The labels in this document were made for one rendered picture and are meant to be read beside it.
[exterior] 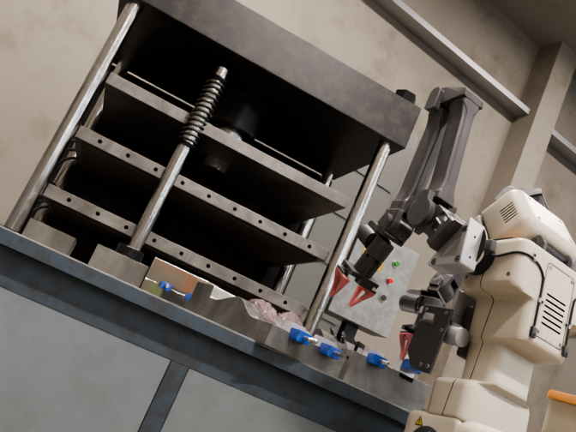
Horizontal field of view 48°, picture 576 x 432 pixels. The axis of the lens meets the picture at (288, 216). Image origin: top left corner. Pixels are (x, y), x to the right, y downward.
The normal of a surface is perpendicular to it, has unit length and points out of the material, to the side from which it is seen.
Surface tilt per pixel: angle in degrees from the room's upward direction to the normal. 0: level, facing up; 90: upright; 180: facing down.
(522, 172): 90
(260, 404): 90
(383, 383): 90
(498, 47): 90
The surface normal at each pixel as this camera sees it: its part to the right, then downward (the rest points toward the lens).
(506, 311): -0.78, -0.46
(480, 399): 0.53, -0.13
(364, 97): 0.30, -0.11
